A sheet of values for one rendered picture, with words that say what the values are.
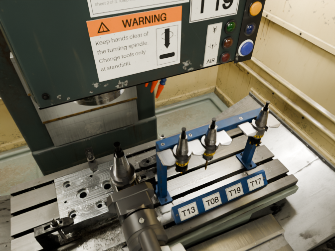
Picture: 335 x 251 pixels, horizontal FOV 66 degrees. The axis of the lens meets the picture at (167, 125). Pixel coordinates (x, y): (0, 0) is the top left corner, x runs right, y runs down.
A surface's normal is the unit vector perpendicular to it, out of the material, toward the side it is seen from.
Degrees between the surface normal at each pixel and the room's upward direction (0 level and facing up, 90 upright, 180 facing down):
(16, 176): 0
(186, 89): 90
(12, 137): 90
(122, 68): 90
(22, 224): 0
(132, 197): 1
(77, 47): 90
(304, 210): 24
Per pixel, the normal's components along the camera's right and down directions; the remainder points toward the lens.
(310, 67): -0.91, 0.29
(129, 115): 0.41, 0.63
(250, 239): 0.12, -0.75
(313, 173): -0.37, -0.55
